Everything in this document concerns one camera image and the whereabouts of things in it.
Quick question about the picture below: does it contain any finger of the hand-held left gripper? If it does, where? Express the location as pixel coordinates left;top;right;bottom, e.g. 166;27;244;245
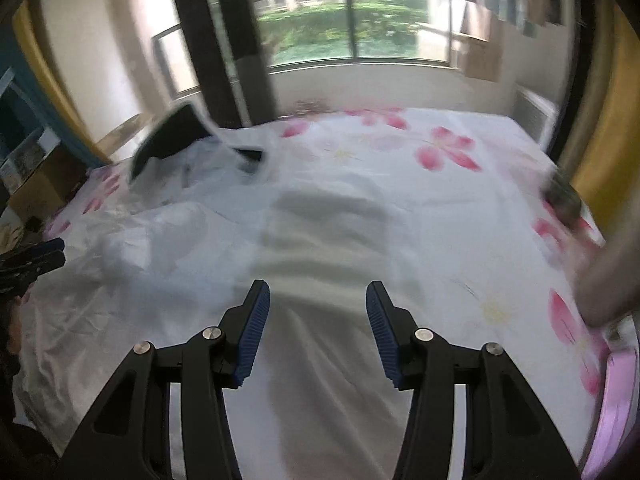
0;238;66;264
0;252;67;292

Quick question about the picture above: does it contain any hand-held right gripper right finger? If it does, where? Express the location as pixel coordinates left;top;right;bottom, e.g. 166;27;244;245
366;281;583;480

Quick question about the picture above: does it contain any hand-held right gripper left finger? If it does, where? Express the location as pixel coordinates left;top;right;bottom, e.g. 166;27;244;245
55;280;271;480

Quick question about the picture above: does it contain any white garment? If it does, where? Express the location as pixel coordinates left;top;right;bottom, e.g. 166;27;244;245
12;130;418;480

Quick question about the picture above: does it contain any pink floral bed sheet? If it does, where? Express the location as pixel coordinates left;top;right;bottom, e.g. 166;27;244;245
12;106;608;480

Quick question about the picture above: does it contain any round yellow stool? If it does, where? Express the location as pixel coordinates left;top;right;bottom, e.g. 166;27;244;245
95;114;151;153

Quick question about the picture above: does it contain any dark flat object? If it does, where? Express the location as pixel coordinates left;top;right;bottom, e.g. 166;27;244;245
127;102;221;186

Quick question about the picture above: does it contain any dark furry bundle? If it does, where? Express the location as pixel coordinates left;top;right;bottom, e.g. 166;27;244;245
541;167;583;223

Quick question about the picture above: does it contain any steel thermos flask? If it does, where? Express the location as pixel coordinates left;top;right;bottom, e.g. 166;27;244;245
572;230;640;328

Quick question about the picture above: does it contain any cardboard box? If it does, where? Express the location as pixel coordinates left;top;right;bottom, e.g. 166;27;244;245
457;2;503;83

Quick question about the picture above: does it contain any yellow curtain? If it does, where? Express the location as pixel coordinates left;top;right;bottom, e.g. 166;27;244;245
567;7;640;248

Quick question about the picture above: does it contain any balcony railing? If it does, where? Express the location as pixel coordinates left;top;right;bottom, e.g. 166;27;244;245
250;0;488;68

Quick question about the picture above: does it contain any white wall heater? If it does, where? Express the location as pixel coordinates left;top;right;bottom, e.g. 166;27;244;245
514;86;558;143

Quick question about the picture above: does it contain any black door frame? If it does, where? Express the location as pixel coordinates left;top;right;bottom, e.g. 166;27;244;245
165;0;278;128

